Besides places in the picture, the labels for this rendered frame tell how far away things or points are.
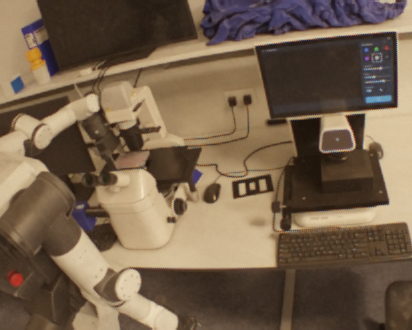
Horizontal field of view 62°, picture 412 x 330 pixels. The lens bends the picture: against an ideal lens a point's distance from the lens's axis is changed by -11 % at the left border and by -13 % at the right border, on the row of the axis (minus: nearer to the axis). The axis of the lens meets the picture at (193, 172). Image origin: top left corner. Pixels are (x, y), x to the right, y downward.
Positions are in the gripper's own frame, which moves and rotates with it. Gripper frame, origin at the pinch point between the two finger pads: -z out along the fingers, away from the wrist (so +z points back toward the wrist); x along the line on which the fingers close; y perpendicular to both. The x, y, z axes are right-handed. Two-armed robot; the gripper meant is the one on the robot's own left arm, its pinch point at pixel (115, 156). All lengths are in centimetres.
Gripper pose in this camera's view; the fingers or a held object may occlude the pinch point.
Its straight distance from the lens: 148.2
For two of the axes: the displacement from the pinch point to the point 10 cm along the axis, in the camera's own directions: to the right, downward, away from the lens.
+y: -8.7, 2.4, 4.4
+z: -4.5, -7.6, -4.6
